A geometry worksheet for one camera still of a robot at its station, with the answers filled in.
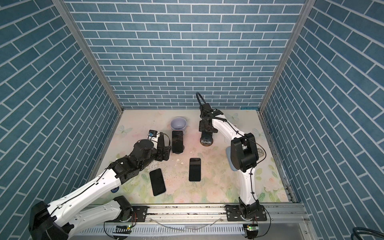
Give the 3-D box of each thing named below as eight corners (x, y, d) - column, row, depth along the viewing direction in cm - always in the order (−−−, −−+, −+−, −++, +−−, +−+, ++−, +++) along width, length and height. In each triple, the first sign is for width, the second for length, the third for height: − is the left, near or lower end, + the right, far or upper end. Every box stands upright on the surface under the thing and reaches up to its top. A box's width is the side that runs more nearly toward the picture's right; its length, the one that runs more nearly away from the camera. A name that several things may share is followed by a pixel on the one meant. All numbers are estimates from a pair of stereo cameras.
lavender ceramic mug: (171, 132, 108) (169, 127, 104) (172, 121, 115) (171, 116, 111) (186, 132, 108) (185, 127, 104) (186, 121, 115) (186, 116, 111)
